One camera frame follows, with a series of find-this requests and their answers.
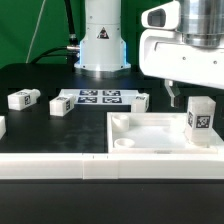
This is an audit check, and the grey thin cable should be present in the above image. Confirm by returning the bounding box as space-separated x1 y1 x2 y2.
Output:
25 0 48 64

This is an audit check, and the paper sheet with tags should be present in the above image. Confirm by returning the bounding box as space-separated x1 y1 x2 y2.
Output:
59 89 139 105

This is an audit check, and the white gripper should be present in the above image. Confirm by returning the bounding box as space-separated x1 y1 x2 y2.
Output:
139 29 224 108

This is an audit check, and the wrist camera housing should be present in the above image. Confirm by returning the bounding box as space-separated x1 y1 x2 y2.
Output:
141 0 181 30

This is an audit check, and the black cable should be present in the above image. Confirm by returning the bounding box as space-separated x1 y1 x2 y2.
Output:
30 0 81 64

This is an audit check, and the white square tabletop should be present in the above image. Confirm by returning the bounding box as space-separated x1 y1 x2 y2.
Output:
107 112 224 154

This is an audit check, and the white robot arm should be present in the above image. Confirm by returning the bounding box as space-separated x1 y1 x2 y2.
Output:
75 0 224 96

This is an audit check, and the white obstacle fence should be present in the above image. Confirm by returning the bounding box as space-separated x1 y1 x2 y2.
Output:
0 153 224 180

